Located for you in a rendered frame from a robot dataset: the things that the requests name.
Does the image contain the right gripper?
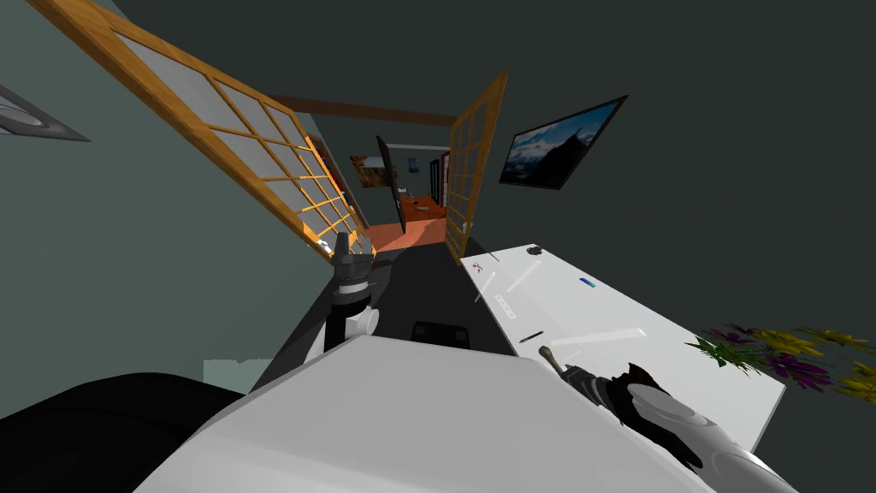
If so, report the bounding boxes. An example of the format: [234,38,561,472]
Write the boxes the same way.
[537,345,607,405]

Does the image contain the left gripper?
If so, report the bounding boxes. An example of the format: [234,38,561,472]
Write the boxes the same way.
[331,231,377,284]

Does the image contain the dark door leaf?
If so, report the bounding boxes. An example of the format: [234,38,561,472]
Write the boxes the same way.
[375,134,408,235]

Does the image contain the white table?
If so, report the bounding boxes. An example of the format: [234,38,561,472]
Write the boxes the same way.
[459,242,788,454]

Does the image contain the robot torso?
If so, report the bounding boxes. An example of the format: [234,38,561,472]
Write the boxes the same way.
[133,320,719,493]

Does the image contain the narrow wooden glazed door leaf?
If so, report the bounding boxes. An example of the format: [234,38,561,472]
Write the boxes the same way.
[444,71,510,268]

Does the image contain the large wooden glazed door leaf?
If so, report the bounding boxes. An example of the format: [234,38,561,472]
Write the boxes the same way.
[26,0,376,265]

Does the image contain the black framed sky picture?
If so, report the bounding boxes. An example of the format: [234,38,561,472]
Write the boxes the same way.
[497,95,630,192]

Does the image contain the yellow and purple flowers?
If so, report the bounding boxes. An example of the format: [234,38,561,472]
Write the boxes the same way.
[684,324,876,407]

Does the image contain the brown wall picture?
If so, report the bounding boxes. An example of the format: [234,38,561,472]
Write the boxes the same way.
[349,155,386,189]

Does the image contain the grey framed wall picture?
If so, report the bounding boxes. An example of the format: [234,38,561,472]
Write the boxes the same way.
[0,82,92,144]

